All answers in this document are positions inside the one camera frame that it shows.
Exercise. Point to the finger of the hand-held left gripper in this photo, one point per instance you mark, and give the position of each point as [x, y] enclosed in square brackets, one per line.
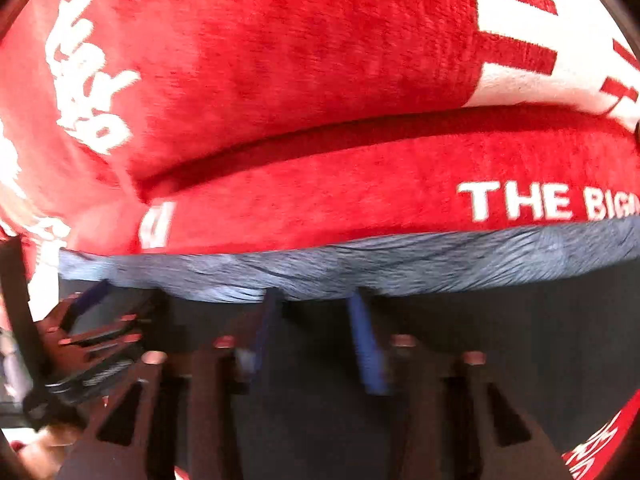
[87, 300]
[105, 335]

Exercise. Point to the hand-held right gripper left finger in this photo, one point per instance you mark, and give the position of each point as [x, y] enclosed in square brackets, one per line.
[263, 330]

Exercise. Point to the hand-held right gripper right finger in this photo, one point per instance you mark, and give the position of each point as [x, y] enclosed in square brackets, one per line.
[365, 345]

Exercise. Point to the black pants with grey lining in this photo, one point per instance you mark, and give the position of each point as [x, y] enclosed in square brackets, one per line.
[525, 335]

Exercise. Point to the person's left hand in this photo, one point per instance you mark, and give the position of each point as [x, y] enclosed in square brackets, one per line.
[47, 447]

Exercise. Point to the red printed blanket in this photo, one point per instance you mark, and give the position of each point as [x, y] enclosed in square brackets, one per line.
[300, 70]

